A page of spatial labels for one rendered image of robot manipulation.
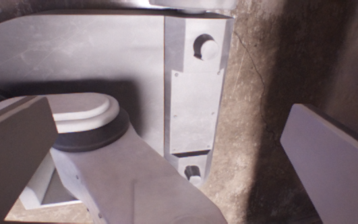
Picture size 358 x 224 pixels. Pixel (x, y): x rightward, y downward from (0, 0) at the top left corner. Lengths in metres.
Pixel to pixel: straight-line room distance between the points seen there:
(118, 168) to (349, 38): 0.90
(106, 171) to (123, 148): 0.05
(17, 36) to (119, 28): 0.19
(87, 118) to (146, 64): 0.19
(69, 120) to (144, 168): 0.14
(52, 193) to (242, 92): 0.64
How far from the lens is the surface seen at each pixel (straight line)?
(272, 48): 0.78
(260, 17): 0.72
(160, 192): 0.25
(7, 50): 0.51
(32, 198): 0.47
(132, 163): 0.31
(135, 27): 0.45
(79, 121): 0.34
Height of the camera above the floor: 0.61
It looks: 57 degrees down
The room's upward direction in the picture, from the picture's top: 158 degrees clockwise
